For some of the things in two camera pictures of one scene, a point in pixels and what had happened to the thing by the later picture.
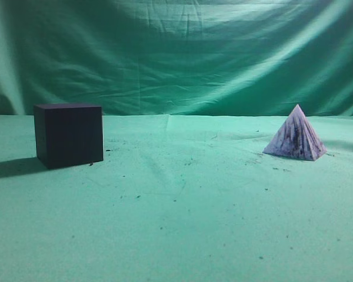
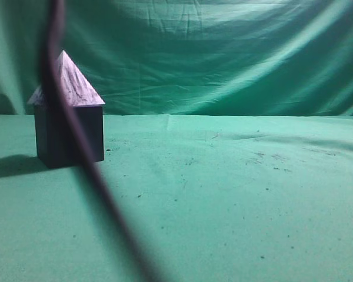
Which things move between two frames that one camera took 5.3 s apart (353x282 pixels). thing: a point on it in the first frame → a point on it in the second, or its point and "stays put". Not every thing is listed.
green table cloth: x=179 y=198 stays put
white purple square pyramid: x=296 y=139 → x=77 y=89
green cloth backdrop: x=196 y=57 stays put
